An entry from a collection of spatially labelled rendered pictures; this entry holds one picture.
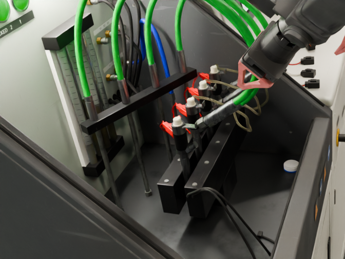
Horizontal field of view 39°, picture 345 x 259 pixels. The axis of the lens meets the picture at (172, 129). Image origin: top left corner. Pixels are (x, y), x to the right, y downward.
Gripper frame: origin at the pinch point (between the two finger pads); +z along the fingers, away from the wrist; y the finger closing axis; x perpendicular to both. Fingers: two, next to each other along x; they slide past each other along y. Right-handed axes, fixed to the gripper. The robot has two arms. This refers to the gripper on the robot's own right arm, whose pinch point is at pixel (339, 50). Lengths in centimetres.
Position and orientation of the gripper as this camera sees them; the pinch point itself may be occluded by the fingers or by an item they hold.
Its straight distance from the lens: 97.9
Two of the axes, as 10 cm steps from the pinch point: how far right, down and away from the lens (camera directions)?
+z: -4.4, 4.5, 7.8
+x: -6.0, 5.0, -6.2
